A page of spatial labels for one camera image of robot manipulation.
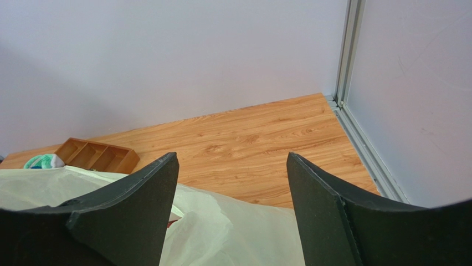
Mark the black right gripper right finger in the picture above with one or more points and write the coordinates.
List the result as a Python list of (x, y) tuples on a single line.
[(342, 224)]

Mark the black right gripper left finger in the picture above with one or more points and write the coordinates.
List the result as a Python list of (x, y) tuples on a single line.
[(123, 223)]

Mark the translucent plastic bag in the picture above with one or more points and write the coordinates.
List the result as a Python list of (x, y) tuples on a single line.
[(206, 228)]

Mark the wooden compartment tray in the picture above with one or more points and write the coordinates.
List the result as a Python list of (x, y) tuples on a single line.
[(97, 156)]

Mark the teal striped sock upper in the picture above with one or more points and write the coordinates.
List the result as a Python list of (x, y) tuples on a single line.
[(46, 161)]

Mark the aluminium corner post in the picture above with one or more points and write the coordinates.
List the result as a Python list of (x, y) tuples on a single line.
[(344, 105)]

